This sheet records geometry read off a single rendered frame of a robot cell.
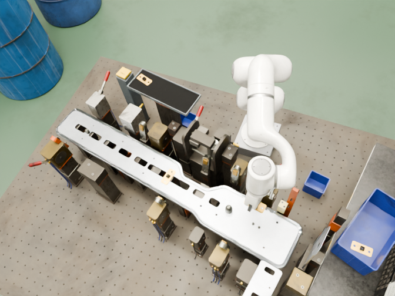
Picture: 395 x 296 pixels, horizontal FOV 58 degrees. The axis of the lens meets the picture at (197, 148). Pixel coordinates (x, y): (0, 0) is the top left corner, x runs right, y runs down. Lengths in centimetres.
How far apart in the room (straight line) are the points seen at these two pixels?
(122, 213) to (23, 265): 58
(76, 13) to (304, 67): 235
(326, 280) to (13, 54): 281
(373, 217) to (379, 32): 254
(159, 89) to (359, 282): 125
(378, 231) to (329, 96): 182
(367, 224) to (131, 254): 116
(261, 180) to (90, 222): 125
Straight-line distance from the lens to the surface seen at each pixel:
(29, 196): 235
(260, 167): 112
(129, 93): 205
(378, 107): 340
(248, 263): 165
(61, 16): 416
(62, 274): 211
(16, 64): 344
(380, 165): 188
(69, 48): 402
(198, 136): 165
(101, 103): 206
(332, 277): 164
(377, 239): 173
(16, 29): 328
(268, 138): 117
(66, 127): 209
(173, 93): 184
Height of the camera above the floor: 260
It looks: 61 degrees down
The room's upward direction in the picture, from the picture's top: 10 degrees counter-clockwise
